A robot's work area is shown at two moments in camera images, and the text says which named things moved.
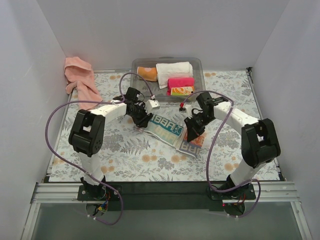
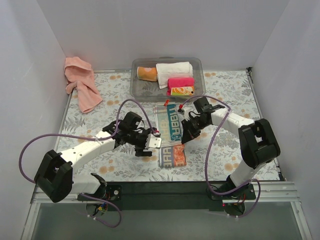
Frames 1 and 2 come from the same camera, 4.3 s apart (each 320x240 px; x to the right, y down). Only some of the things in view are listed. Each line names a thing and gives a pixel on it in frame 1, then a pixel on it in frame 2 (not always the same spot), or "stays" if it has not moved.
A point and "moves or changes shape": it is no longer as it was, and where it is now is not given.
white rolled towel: [170, 70] stays
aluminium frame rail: [276, 192] stays
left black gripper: [141, 116] to [141, 144]
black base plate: [165, 196] stays
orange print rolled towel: [182, 91] stays
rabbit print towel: [174, 135] moves or changes shape
